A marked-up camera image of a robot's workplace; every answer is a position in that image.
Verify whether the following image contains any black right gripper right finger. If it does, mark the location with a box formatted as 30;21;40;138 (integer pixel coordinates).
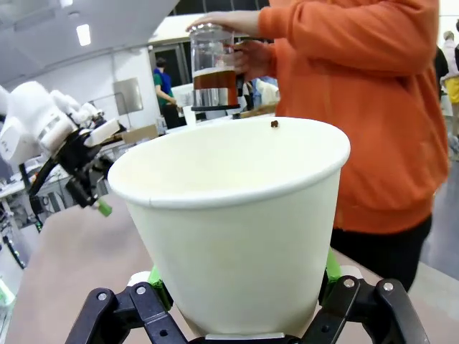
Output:
303;247;431;344

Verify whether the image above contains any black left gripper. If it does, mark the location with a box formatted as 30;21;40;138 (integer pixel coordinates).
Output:
53;129;116;218

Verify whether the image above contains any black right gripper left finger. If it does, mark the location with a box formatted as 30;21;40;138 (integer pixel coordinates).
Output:
64;264;189;344

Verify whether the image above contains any tall white paper cup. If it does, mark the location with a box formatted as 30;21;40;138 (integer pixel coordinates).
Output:
107;116;351;338

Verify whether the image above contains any glass pitcher with brown tea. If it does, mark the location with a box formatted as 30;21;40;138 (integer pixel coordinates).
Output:
185;23;241;112

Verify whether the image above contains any person's left forearm orange sleeve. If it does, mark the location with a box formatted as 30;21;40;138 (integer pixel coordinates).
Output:
257;0;323;40

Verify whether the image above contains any small white background cup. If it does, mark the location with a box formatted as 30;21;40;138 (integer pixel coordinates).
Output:
182;105;198;126

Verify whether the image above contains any person's right hand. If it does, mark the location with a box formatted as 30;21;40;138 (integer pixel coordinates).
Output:
222;39;278;78

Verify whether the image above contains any person's left hand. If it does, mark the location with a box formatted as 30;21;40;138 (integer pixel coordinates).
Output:
185;9;261;37

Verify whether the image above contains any bystander in green shirt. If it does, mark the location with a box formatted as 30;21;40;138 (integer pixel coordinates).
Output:
153;57;181;130

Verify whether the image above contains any ceiling light panel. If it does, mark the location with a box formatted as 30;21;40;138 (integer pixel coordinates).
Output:
75;24;91;47

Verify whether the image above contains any person in orange hoodie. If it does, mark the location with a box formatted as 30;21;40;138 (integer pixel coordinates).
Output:
257;0;450;293

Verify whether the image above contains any bystander in pale top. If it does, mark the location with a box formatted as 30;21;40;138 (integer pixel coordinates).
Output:
435;30;459;137

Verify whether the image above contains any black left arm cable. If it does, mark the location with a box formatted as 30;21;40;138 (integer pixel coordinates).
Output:
27;157;60;201

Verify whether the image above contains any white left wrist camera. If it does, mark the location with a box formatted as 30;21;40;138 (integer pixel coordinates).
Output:
84;119;121;147

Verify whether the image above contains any grey wall panel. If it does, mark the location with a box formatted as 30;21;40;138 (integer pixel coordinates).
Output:
113;77;143;115

